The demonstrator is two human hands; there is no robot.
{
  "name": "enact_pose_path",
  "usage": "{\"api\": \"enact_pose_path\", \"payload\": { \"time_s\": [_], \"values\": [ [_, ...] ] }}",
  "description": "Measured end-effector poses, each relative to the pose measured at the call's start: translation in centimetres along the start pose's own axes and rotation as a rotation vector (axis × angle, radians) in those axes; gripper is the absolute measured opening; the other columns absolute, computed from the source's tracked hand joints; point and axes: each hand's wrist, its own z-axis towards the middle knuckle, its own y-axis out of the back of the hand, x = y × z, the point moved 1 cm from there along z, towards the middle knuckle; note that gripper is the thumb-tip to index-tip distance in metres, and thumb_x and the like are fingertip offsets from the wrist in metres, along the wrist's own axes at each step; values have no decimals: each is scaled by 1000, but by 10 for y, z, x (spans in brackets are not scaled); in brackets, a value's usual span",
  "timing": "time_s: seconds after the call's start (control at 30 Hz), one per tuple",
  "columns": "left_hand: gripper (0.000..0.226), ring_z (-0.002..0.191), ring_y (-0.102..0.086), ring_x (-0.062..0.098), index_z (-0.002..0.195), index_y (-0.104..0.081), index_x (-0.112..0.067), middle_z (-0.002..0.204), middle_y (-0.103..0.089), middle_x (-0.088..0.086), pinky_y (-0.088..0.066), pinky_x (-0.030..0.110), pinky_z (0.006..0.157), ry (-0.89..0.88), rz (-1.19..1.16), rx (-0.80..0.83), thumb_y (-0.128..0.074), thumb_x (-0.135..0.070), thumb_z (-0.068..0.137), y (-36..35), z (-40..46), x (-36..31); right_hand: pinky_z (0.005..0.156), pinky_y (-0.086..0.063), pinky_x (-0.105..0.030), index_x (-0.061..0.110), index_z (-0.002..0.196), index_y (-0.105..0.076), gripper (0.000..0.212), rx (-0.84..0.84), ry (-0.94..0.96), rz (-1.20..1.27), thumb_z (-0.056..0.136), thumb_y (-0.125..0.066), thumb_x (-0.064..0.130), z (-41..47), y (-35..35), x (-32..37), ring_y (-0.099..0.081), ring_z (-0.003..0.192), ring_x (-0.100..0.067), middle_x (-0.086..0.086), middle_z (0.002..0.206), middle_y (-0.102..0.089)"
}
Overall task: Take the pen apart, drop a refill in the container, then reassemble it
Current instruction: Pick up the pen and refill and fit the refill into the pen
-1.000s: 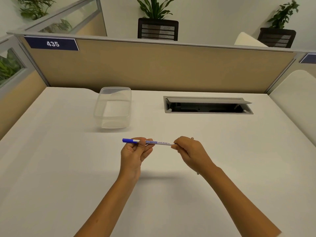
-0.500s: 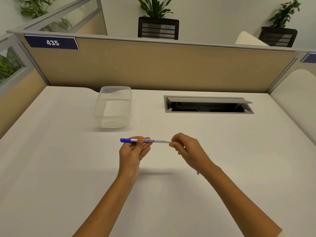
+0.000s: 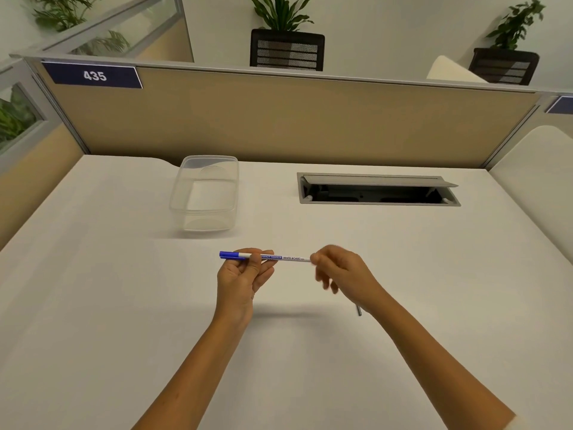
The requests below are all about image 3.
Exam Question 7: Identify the person's right hand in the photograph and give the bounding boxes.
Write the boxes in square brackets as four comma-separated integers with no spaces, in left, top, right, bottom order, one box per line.
[309,244,386,315]

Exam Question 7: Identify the person's left hand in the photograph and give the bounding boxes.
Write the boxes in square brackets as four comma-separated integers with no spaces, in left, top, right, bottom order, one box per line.
[214,248,276,327]

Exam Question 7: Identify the white blue marker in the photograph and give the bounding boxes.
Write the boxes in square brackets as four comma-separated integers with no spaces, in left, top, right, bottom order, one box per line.
[218,251,314,265]

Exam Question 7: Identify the person's right forearm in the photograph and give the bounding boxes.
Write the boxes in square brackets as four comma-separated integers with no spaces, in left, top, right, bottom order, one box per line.
[358,293,516,430]

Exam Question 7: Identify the person's left forearm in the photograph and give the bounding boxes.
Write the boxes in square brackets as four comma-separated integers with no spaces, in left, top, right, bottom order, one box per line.
[132,308,252,430]

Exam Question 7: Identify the clear plastic container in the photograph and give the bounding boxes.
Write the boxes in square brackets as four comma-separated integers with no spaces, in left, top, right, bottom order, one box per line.
[168,154,239,234]

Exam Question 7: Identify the beige desk partition panel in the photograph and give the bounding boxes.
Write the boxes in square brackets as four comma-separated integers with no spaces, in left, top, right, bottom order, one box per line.
[22,56,545,170]

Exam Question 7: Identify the beige grey-framed partition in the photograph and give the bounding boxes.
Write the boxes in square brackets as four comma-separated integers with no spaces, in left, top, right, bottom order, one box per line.
[483,91,573,171]

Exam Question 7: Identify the white right sleeve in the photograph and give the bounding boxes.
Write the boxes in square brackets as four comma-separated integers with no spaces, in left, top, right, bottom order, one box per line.
[503,414,534,430]

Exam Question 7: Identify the beige glass-topped side partition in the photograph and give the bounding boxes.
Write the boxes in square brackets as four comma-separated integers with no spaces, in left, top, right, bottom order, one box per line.
[0,57,86,251]

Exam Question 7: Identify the white rounded desk corner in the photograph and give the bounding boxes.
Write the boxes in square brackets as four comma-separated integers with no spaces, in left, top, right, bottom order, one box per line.
[426,55,489,84]

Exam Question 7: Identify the black mesh office chair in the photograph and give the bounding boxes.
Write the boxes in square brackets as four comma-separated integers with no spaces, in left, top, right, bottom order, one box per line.
[249,28,326,72]
[468,47,540,87]

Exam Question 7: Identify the grey glass-topped partition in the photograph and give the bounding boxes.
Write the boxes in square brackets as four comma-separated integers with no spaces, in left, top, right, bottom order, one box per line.
[11,0,195,63]

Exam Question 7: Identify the wide blue number sign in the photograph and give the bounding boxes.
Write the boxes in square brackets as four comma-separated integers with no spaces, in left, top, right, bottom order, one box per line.
[41,60,144,90]

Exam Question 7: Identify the broad-leaf green plant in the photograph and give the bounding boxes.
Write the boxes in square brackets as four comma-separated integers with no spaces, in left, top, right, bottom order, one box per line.
[248,0,319,33]

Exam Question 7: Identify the bushy green plant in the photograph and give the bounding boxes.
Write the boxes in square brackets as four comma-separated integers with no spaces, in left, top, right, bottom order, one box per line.
[0,87,39,144]

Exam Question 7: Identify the small-leaf green plant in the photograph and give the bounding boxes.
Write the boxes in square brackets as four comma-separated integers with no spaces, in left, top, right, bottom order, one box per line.
[485,0,547,51]

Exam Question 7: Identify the tall feathery green plant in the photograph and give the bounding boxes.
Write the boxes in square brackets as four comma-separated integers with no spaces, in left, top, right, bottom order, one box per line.
[30,0,131,57]

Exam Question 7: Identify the grey desk cable tray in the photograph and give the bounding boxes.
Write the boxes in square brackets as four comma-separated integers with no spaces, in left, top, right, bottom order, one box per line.
[297,172,462,207]

